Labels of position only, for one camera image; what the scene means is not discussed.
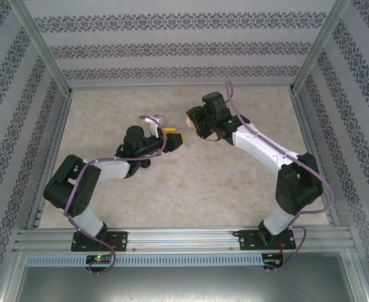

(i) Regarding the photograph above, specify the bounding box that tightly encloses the left circuit board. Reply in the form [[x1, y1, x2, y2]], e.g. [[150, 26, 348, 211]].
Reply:
[[86, 254, 113, 265]]

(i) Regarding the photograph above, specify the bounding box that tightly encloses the circuit board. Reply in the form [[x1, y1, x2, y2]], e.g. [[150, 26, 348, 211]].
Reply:
[[86, 254, 113, 265], [263, 252, 283, 269]]

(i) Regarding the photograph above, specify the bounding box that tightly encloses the right circuit board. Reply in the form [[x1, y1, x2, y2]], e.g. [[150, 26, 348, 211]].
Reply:
[[263, 252, 283, 269]]

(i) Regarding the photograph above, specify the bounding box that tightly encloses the grey metal panel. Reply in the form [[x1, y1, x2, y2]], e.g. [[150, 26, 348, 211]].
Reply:
[[13, 266, 365, 302]]

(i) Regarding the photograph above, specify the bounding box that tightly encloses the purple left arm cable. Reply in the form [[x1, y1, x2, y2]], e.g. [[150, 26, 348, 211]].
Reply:
[[64, 115, 168, 277]]

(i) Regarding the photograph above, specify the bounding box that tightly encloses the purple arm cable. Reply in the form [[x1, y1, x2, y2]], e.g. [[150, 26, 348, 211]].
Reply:
[[64, 115, 168, 277], [225, 80, 336, 274]]

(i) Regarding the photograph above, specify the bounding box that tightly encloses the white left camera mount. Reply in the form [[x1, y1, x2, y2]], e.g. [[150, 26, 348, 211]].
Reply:
[[149, 116, 162, 138]]

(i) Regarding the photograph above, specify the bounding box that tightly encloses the thin aluminium wall rail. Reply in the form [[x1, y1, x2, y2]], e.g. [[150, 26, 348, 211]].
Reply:
[[68, 83, 294, 92]]

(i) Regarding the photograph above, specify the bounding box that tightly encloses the aluminium side rail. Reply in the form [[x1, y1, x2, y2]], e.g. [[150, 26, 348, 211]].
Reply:
[[29, 91, 74, 230], [290, 89, 342, 227]]

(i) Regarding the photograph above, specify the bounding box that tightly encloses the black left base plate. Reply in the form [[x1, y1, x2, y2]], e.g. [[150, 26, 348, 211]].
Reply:
[[71, 231, 129, 252]]

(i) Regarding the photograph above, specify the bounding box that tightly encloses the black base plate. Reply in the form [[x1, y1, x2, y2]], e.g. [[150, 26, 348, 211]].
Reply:
[[237, 229, 297, 252], [71, 231, 129, 252]]

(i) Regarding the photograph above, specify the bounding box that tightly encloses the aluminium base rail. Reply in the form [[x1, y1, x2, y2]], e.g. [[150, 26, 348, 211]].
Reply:
[[13, 228, 358, 253]]

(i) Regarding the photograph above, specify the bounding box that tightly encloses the aluminium frame post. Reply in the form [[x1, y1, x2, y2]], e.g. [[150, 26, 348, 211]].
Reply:
[[14, 0, 74, 96], [288, 0, 353, 94]]

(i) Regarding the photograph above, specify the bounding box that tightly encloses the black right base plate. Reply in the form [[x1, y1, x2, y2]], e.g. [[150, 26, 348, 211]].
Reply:
[[237, 229, 297, 252]]

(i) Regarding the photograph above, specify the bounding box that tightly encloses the grey slotted cable duct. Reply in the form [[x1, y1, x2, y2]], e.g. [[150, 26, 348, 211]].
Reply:
[[25, 253, 264, 267]]

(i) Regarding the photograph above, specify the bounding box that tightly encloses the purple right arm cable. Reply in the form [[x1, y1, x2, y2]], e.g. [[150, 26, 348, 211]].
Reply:
[[225, 80, 336, 274]]

